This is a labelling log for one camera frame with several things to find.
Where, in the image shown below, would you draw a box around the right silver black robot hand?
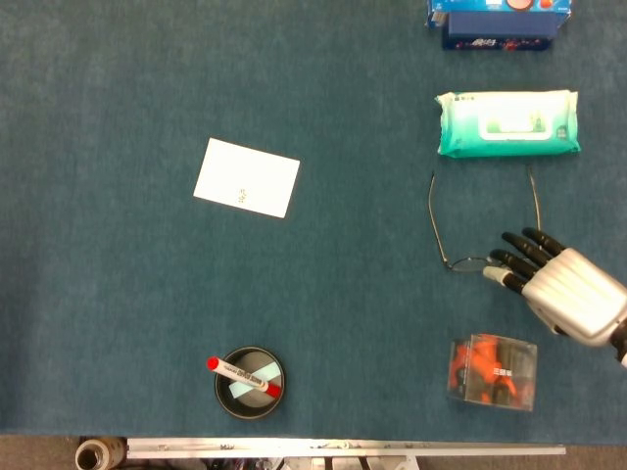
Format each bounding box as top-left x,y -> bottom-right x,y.
482,227 -> 627,349

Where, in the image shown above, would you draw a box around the thin-framed eyeglasses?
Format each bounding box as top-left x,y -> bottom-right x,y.
427,164 -> 544,274

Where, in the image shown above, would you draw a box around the clear box with orange contents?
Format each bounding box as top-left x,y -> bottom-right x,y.
446,333 -> 539,413

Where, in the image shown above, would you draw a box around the green white wet wipes pack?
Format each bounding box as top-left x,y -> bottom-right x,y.
435,89 -> 582,159

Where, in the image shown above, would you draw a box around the dark blue printed box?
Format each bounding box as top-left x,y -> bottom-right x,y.
441,11 -> 559,52

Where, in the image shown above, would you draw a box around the blue Oreo cookie box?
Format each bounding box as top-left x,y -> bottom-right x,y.
425,0 -> 574,29

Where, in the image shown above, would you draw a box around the red white whiteboard marker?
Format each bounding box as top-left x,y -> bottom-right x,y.
205,356 -> 283,399

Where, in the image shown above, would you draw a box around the white paper card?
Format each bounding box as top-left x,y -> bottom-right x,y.
192,137 -> 302,219

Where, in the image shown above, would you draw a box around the light blue paper strip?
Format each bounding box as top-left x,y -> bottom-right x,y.
227,364 -> 284,400

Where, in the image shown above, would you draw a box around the black round pen holder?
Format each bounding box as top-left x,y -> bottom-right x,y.
214,346 -> 287,421

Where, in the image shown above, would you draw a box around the brown tape roll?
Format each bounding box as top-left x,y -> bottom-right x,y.
74,438 -> 129,470

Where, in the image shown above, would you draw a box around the aluminium rail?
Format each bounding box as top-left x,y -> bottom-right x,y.
125,437 -> 567,460

